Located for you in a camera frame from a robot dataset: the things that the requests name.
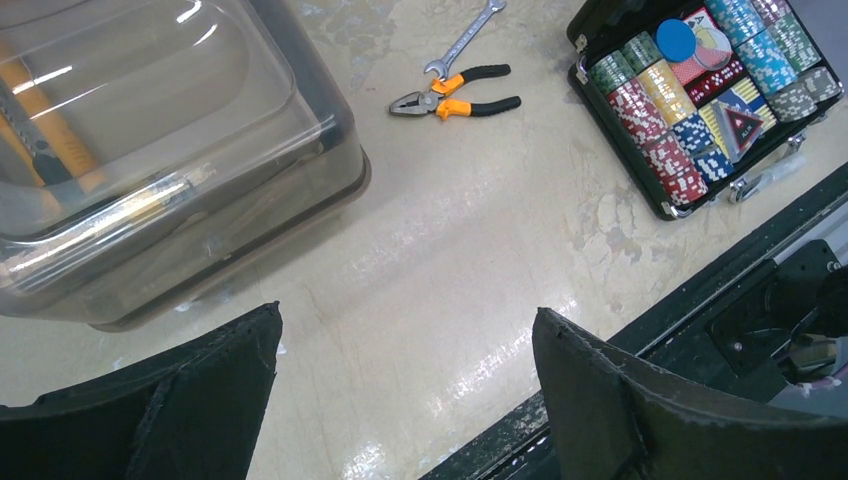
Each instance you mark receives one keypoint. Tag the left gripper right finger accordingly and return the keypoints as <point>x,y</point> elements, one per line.
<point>613,415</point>

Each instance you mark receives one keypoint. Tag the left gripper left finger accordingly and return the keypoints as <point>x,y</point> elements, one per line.
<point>191,412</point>

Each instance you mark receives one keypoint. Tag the red triangle dealer marker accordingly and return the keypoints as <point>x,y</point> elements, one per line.
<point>739,129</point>

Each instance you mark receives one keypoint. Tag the black poker case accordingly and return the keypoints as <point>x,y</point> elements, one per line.
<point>601,27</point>

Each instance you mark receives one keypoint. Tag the yellow blue card deck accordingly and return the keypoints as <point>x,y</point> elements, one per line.
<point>743,95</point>

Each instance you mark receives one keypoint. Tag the clear round disc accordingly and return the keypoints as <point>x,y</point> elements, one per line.
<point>713,49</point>

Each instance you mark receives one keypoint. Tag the translucent brown storage box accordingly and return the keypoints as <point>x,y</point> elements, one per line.
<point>148,147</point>

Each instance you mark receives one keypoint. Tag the red green chip row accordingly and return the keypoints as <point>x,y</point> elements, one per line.
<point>637,113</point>

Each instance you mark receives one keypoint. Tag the red dice in case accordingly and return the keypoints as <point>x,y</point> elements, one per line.
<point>711,83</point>

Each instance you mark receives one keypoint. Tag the yellow green chip row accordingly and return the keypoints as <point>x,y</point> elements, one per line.
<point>678,111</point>

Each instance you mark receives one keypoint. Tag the blue round button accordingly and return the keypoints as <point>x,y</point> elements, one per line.
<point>675,40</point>

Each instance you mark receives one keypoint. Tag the red card deck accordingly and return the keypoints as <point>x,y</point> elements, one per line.
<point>689,70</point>

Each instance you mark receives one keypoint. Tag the silver wrench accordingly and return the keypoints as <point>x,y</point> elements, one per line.
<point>441,66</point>

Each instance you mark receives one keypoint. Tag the light blue chip row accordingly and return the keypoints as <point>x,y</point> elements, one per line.
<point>740,22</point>

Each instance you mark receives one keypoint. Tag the purple chip row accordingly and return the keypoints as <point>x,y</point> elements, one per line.
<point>795,40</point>

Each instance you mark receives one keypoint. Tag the black metal table frame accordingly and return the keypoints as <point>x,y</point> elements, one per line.
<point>683,264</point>

